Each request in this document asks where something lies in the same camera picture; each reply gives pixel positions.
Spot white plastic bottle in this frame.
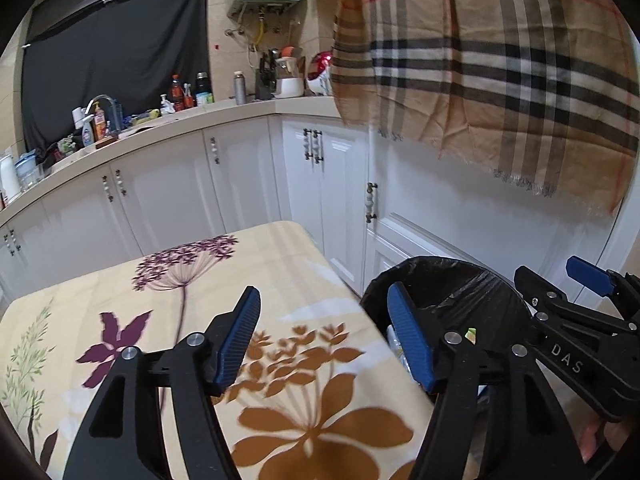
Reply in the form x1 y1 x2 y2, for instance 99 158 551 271
71 106 96 147

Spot floral beige tablecloth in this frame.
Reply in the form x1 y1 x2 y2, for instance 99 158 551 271
0 220 436 480

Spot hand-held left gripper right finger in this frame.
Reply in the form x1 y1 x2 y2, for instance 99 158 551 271
386 281 593 480

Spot white kettle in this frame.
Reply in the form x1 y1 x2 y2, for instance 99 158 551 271
0 155 21 201

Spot chrome faucet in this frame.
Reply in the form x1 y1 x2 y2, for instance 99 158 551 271
87 94 123 136

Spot red rice cooker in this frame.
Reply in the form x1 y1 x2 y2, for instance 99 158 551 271
306 52 333 97

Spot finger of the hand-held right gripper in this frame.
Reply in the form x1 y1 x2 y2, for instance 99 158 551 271
566 256 640 306
514 266 576 321

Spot knife block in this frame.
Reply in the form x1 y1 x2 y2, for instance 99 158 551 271
254 49 281 101

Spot black bottle green label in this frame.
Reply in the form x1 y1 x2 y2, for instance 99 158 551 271
195 72 213 107

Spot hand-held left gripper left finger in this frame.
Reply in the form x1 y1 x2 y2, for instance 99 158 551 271
62 285 262 480

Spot black bagged trash bin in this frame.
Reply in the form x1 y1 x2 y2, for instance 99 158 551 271
360 256 538 411

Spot plaid beige cloth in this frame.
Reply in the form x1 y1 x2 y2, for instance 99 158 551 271
330 0 638 216

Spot black curtain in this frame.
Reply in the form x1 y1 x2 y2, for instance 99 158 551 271
20 0 211 151

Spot white base cabinets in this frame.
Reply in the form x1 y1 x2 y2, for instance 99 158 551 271
0 105 626 311

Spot white blender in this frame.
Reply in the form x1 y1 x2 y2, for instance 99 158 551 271
275 47 305 98

